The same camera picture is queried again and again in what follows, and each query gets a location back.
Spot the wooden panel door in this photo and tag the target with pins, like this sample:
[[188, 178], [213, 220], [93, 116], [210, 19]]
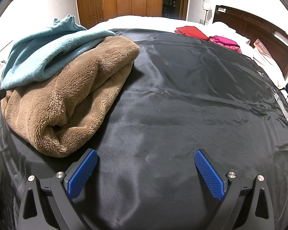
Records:
[[90, 7]]

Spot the magenta fleece garment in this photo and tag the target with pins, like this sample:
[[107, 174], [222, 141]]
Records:
[[223, 42]]

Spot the dark wooden headboard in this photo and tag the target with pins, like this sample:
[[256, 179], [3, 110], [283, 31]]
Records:
[[254, 26]]

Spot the white table lamp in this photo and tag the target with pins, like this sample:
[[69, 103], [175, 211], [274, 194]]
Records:
[[207, 6]]

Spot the wooden wardrobe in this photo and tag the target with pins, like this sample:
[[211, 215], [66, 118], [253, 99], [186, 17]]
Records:
[[134, 0]]

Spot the black satin sheet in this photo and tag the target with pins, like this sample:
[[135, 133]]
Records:
[[182, 88]]

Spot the brown fleece garment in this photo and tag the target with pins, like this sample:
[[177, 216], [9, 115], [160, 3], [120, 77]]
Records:
[[74, 95]]

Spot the red folded garment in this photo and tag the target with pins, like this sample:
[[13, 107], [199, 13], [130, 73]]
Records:
[[192, 31]]

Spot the dark open doorway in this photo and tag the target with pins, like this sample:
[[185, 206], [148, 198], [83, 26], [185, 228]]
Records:
[[175, 0]]

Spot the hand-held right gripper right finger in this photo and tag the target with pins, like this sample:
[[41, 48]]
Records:
[[208, 175]]

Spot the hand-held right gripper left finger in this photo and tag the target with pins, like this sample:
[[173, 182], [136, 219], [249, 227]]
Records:
[[81, 172]]

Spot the white dotted pillow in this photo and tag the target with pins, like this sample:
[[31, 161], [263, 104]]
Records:
[[241, 40]]

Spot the pink striped pillow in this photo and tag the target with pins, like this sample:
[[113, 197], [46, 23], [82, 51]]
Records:
[[262, 50]]

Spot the blue knit sweater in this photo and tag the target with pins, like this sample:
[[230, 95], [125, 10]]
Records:
[[38, 52]]

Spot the bed with white quilt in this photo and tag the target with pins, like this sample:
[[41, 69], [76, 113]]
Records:
[[139, 20]]

